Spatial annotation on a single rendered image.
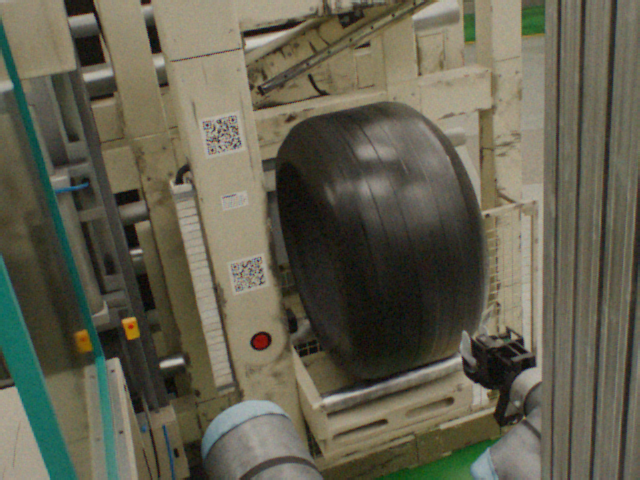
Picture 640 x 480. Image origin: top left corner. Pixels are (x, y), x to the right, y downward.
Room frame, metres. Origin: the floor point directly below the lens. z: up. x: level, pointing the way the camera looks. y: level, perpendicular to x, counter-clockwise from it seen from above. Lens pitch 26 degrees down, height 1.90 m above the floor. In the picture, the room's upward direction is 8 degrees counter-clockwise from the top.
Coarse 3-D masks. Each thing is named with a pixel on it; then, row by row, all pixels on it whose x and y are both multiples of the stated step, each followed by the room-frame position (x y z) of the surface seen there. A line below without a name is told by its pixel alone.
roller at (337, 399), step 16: (416, 368) 1.32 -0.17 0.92; (432, 368) 1.32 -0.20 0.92; (448, 368) 1.33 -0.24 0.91; (352, 384) 1.30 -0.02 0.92; (368, 384) 1.29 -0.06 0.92; (384, 384) 1.29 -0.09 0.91; (400, 384) 1.30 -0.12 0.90; (416, 384) 1.31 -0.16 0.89; (336, 400) 1.26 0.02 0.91; (352, 400) 1.27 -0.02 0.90; (368, 400) 1.28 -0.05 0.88
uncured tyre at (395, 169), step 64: (320, 128) 1.41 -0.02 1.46; (384, 128) 1.38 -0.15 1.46; (320, 192) 1.28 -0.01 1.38; (384, 192) 1.24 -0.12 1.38; (448, 192) 1.26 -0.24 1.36; (320, 256) 1.67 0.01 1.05; (384, 256) 1.18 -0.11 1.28; (448, 256) 1.20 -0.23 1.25; (320, 320) 1.47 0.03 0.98; (384, 320) 1.16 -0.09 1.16; (448, 320) 1.20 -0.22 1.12
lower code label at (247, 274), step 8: (256, 256) 1.30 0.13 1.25; (232, 264) 1.29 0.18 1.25; (240, 264) 1.29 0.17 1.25; (248, 264) 1.30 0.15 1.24; (256, 264) 1.30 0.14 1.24; (264, 264) 1.31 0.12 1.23; (232, 272) 1.29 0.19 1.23; (240, 272) 1.29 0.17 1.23; (248, 272) 1.30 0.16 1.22; (256, 272) 1.30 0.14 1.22; (264, 272) 1.31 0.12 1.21; (232, 280) 1.29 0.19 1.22; (240, 280) 1.29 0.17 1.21; (248, 280) 1.30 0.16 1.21; (256, 280) 1.30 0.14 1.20; (264, 280) 1.31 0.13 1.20; (232, 288) 1.29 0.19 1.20; (240, 288) 1.29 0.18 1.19; (248, 288) 1.30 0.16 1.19; (256, 288) 1.30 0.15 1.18
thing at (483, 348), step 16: (480, 336) 1.02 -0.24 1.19; (496, 336) 1.02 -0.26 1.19; (480, 352) 0.99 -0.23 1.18; (496, 352) 0.98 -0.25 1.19; (512, 352) 0.96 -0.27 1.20; (528, 352) 0.94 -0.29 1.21; (480, 368) 1.00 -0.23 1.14; (496, 368) 0.97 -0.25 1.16; (512, 368) 0.93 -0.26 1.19; (528, 368) 0.93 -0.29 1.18; (480, 384) 0.99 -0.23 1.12; (496, 384) 0.97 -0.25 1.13
